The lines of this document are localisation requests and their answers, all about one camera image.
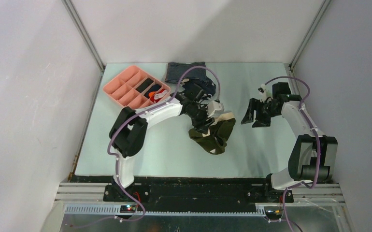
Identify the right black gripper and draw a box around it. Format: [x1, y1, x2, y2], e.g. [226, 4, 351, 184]
[241, 98, 279, 128]

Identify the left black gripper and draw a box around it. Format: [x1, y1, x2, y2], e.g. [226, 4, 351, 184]
[187, 102, 214, 134]

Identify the olive green underwear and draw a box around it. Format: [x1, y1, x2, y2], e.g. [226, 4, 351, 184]
[188, 112, 236, 155]

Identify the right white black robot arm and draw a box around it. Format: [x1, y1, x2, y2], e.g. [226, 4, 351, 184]
[241, 82, 338, 202]

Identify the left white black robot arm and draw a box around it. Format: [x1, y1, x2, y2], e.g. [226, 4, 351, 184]
[107, 84, 222, 201]

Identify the navy blue underwear white trim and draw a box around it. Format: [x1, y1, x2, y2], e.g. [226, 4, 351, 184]
[183, 79, 216, 97]

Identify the grey striped folded underwear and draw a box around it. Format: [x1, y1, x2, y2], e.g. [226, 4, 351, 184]
[164, 62, 209, 84]

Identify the red white rolled garment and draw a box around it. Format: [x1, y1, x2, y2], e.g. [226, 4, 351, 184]
[148, 89, 170, 103]

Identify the navy rolled garment in tray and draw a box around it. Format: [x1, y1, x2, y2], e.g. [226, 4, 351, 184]
[144, 84, 161, 98]

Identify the black rolled garment in tray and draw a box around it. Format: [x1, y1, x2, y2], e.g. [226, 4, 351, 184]
[136, 78, 154, 93]

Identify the pink divided organizer tray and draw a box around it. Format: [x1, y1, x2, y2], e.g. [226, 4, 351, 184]
[103, 65, 171, 110]

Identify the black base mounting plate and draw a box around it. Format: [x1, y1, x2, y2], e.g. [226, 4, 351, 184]
[103, 176, 294, 213]

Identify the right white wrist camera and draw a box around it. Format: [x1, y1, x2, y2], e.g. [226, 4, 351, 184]
[258, 84, 272, 103]

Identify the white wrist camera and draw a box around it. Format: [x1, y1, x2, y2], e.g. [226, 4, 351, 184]
[207, 101, 225, 118]
[258, 84, 272, 103]

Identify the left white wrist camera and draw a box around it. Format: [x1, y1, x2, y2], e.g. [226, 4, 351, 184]
[207, 101, 225, 118]

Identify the grey slotted cable duct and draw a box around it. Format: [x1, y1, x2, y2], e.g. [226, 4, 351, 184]
[65, 204, 266, 217]

